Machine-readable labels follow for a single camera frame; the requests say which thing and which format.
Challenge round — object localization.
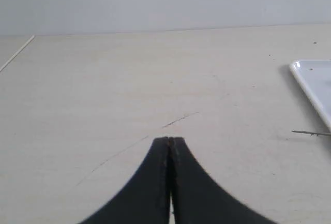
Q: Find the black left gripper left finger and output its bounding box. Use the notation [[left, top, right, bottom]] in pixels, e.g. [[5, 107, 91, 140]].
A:
[[81, 137, 170, 223]]

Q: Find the white rectangular tray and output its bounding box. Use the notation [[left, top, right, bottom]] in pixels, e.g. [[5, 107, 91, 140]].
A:
[[289, 60, 330, 129]]

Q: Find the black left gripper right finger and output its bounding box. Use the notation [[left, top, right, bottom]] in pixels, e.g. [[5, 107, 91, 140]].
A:
[[169, 137, 274, 223]]

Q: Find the thin metal skewer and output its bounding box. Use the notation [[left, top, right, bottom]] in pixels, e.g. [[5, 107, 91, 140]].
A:
[[291, 130, 331, 136]]

